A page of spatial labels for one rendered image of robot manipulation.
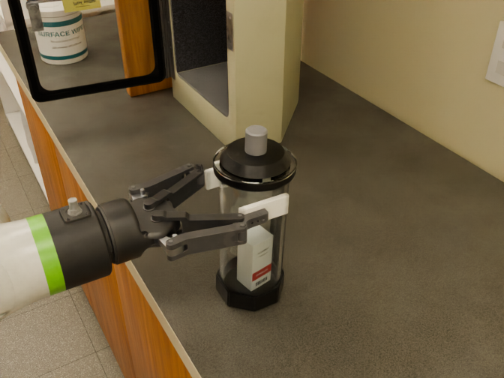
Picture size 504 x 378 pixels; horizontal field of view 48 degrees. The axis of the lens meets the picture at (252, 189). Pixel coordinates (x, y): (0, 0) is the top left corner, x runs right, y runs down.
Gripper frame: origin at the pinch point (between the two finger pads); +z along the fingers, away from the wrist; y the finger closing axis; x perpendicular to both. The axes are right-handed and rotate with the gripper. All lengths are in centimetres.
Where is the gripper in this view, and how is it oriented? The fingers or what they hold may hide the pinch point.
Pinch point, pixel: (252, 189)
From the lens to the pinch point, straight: 74.7
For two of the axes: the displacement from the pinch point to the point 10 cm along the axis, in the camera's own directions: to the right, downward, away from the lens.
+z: 8.7, -2.8, 4.1
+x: -0.1, 8.2, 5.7
